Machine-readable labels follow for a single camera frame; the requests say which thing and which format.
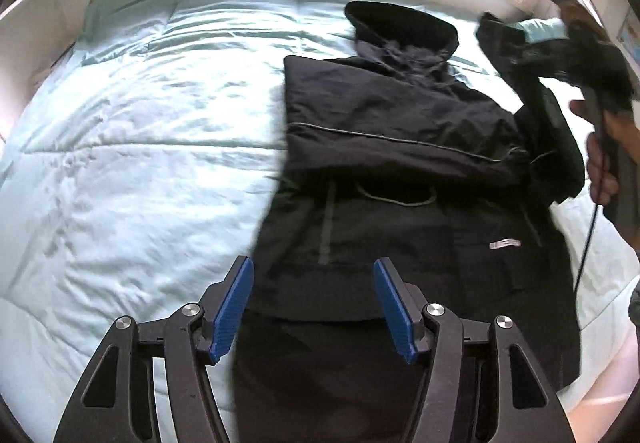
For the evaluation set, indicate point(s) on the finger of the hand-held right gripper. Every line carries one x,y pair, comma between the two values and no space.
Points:
545,55

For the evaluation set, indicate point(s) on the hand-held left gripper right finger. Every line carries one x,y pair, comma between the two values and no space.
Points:
395,308

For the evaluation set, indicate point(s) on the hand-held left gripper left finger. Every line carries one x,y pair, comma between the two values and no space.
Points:
231,308

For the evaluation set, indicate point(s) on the black hooded jacket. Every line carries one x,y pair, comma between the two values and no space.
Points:
400,123

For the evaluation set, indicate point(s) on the person's right hand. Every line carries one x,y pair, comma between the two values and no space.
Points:
600,168

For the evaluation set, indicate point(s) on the light teal pillow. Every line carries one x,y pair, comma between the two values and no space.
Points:
542,29

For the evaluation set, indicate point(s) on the light teal quilt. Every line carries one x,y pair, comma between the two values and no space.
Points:
150,148

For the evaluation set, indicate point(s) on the wall map poster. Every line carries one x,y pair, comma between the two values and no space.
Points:
630,35

